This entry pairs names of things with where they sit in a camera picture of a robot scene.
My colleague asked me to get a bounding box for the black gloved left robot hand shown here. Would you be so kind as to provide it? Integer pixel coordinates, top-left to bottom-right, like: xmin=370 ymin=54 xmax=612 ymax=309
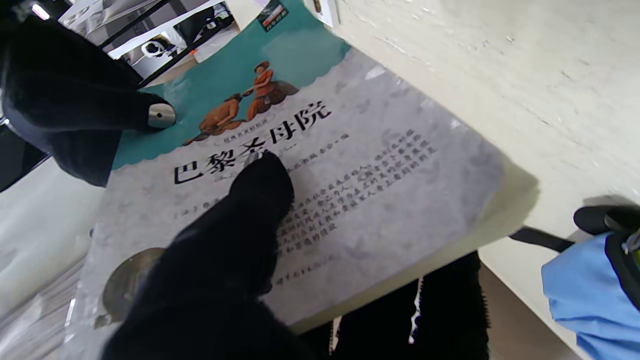
xmin=101 ymin=150 xmax=492 ymax=360

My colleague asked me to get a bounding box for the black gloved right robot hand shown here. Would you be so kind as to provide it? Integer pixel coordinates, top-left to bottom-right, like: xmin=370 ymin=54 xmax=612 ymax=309
xmin=0 ymin=15 xmax=177 ymax=188

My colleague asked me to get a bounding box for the teal and white cover book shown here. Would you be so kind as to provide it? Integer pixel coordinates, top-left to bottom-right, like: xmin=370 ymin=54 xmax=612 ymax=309
xmin=60 ymin=0 xmax=542 ymax=360

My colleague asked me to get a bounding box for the purple and white cover book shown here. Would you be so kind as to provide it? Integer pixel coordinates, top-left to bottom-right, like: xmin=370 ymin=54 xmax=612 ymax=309
xmin=313 ymin=0 xmax=336 ymax=28

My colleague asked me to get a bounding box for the blue and yellow school bag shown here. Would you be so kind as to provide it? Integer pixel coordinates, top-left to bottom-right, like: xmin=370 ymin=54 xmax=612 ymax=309
xmin=509 ymin=205 xmax=640 ymax=360

